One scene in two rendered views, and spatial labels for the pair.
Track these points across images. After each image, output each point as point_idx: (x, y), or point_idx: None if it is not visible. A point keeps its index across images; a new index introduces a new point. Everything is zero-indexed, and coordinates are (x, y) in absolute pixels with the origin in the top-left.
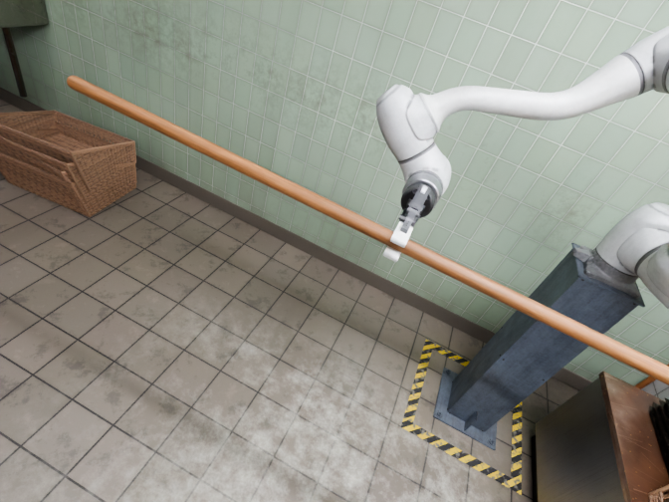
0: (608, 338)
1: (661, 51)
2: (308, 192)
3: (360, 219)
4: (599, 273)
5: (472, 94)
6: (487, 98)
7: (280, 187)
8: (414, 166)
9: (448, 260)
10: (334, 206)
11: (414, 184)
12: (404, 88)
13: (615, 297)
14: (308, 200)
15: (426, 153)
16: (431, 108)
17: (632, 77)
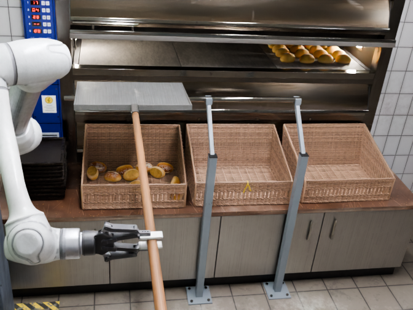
0: (142, 167)
1: (5, 74)
2: (160, 283)
3: (156, 254)
4: None
5: (23, 181)
6: (22, 173)
7: (165, 301)
8: (56, 244)
9: (149, 216)
10: (158, 267)
11: (85, 240)
12: (31, 224)
13: None
14: (163, 283)
15: None
16: (39, 211)
17: (8, 94)
